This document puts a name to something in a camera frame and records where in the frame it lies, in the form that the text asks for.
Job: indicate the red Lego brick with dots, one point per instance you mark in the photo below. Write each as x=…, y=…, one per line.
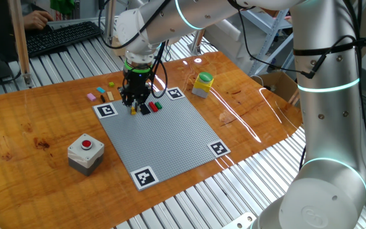
x=153, y=107

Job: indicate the paper fiducial marker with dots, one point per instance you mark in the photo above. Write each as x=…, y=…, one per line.
x=219, y=149
x=105, y=110
x=144, y=178
x=175, y=93

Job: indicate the red push button box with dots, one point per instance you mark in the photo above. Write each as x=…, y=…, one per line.
x=84, y=159

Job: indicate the slanted aluminium profile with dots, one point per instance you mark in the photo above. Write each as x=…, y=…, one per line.
x=295, y=95

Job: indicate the green cloth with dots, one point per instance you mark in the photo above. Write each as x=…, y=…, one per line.
x=62, y=5

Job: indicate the orange wooden board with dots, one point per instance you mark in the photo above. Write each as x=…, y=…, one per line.
x=27, y=191

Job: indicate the grey metal shelf frame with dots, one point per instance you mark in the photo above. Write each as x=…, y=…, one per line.
x=267, y=47

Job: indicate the aluminium frame post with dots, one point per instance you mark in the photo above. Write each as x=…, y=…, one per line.
x=109, y=19

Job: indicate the grey Lego baseplate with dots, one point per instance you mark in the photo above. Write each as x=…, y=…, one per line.
x=164, y=143

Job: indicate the lime Lego brick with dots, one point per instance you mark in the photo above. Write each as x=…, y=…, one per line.
x=111, y=84

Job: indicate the cyan Lego brick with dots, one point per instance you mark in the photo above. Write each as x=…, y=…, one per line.
x=100, y=90

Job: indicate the operator bare hand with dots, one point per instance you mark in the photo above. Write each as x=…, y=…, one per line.
x=37, y=19

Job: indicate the dark green Lego brick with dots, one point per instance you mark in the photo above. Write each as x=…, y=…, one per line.
x=158, y=105

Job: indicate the narrow black Lego brick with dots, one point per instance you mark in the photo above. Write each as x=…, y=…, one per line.
x=102, y=99

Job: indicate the black keyboard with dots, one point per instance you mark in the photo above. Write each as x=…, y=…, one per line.
x=62, y=36

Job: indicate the pink Lego brick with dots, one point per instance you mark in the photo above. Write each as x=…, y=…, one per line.
x=91, y=97

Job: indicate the tan frame post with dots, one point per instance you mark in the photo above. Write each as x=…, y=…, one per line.
x=20, y=41

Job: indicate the yellow Lego brick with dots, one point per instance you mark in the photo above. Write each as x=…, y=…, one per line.
x=133, y=111

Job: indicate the white foam block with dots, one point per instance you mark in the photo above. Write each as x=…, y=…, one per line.
x=224, y=38

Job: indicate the open cardboard box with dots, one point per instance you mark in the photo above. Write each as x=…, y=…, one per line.
x=280, y=84

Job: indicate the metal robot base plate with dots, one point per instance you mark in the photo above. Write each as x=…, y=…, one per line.
x=240, y=222

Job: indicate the long tan Lego brick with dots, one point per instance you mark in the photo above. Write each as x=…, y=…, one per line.
x=110, y=96

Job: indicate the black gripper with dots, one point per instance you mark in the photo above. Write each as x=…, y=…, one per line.
x=136, y=87

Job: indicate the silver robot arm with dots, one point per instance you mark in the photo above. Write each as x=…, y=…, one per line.
x=329, y=197

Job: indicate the wide black Lego plate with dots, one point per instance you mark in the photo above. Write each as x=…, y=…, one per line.
x=145, y=109

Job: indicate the green button yellow box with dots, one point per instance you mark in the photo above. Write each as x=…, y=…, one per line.
x=202, y=87

